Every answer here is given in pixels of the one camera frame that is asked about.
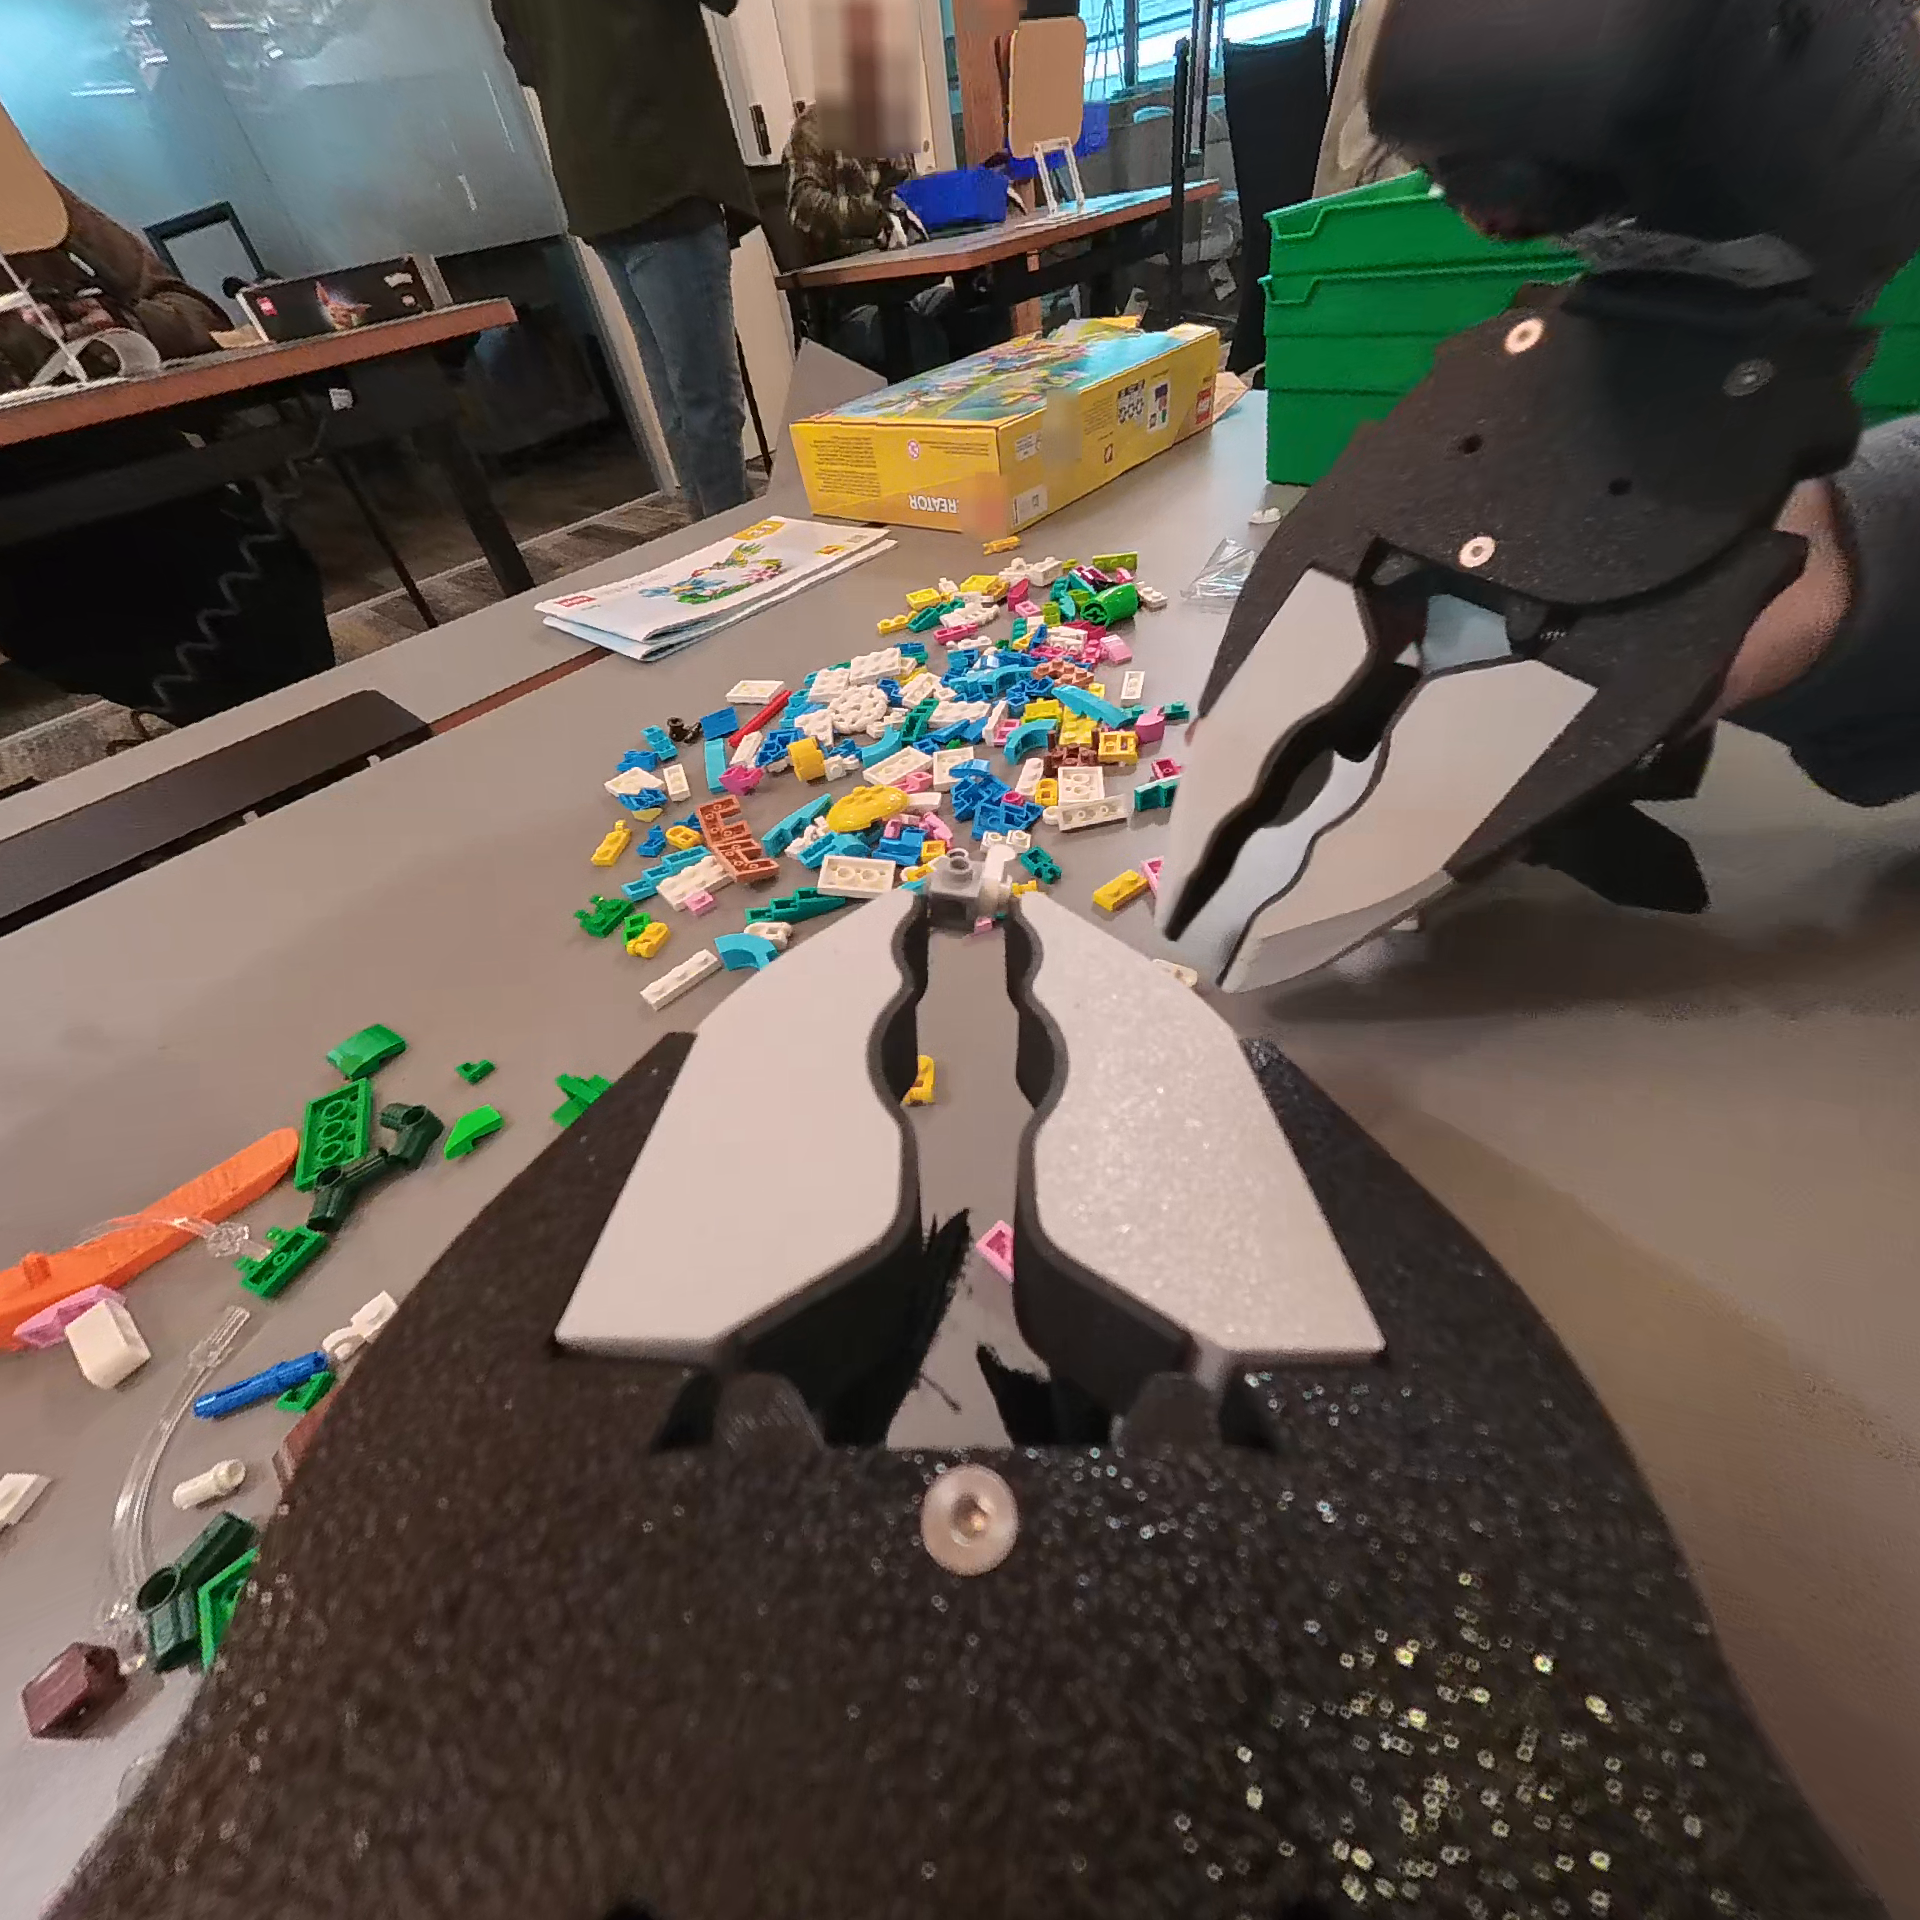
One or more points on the long orange lego piece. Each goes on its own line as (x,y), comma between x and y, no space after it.
(166,1225)

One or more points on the tan board on clear stand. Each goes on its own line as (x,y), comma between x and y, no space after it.
(1043,77)

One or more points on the blue lego bar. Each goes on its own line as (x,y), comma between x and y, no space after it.
(263,1383)

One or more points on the dark brown lego piece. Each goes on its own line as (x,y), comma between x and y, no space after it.
(77,1689)

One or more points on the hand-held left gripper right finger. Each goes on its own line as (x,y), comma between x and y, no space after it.
(1185,1171)

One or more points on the person's right hand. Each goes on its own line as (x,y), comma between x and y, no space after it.
(1795,588)

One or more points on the yellow lego plate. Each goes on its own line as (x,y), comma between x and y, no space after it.
(1117,892)

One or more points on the pile of colourful lego pieces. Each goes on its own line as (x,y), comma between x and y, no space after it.
(854,698)

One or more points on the lego instruction booklet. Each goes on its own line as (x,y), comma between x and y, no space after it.
(707,588)

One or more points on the clear plastic tube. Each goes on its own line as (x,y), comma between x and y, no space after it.
(141,1449)

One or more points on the yellow lego clip piece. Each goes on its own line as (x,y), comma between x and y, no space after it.
(917,1078)

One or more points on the white lego brick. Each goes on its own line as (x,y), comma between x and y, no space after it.
(106,1344)

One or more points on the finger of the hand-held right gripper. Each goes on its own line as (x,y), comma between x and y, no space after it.
(1440,779)
(1260,692)

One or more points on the clear plastic bag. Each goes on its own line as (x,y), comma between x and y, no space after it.
(1223,568)

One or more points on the white lego hinge piece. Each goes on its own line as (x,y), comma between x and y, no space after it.
(362,1321)

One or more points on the group of green lego pieces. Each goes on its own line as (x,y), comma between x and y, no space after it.
(333,1124)

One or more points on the small white lego peg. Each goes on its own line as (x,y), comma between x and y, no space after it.
(205,1484)

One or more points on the brown work table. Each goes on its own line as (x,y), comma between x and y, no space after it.
(301,361)

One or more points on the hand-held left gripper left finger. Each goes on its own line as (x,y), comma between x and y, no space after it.
(753,1171)

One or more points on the blue plastic bin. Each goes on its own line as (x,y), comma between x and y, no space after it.
(951,199)

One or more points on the person's right forearm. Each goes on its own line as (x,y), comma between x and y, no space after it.
(1874,676)

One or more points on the black lego box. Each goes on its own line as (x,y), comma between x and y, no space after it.
(347,301)

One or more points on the stack of green crates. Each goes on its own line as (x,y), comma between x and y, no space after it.
(1351,330)

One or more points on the wooden work table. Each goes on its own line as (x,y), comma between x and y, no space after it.
(1050,227)

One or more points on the grey white lego assembly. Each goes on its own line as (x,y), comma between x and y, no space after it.
(973,888)

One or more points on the yellow lego box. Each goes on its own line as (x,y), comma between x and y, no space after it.
(930,467)

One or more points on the light pink lego plate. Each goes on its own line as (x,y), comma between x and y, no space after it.
(42,1320)

